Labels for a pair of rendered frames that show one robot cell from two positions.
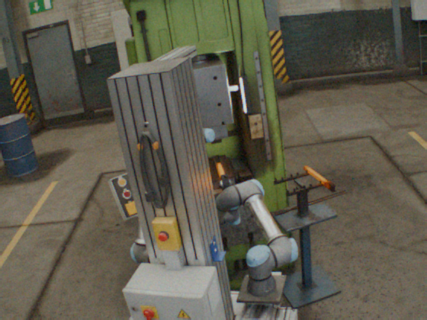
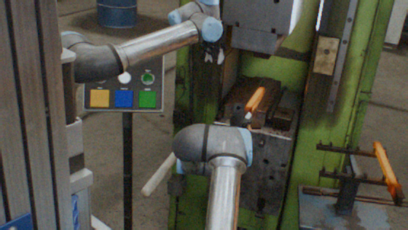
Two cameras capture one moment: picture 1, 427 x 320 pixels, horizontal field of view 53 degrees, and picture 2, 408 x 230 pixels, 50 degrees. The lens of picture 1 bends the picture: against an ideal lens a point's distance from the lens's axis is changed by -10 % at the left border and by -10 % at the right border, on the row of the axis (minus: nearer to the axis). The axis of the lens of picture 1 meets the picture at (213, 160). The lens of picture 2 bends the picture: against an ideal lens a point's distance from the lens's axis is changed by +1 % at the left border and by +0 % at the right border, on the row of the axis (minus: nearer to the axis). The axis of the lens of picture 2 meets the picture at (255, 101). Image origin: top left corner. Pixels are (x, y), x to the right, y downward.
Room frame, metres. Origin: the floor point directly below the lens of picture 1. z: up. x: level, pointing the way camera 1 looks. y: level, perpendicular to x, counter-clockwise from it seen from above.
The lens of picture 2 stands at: (1.22, -0.48, 1.85)
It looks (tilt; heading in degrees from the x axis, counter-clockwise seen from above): 25 degrees down; 13
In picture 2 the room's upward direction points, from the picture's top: 8 degrees clockwise
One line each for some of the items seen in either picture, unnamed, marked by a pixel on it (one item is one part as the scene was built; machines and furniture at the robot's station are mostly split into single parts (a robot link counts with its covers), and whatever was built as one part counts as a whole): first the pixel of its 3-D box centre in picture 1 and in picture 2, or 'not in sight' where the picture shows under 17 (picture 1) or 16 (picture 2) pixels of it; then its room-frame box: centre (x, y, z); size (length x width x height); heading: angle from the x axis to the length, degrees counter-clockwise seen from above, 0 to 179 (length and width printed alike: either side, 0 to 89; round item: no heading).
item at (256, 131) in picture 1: (255, 126); (326, 55); (3.10, -0.33, 1.27); 0.09 x 0.02 x 0.17; 93
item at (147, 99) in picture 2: not in sight; (147, 99); (2.77, 0.39, 1.01); 0.07 x 0.05 x 0.07; 118
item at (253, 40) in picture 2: (209, 124); (263, 29); (3.16, -0.01, 1.32); 0.42 x 0.20 x 0.10; 3
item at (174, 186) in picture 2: not in sight; (176, 185); (3.05, 0.34, 0.36); 0.09 x 0.07 x 0.12; 93
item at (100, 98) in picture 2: (132, 208); (100, 98); (2.68, 0.56, 1.01); 0.07 x 0.05 x 0.07; 118
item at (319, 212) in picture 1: (303, 214); (342, 211); (2.82, -0.56, 0.67); 0.40 x 0.30 x 0.02; 102
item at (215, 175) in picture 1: (216, 171); (254, 97); (3.16, -0.01, 0.96); 0.42 x 0.20 x 0.09; 3
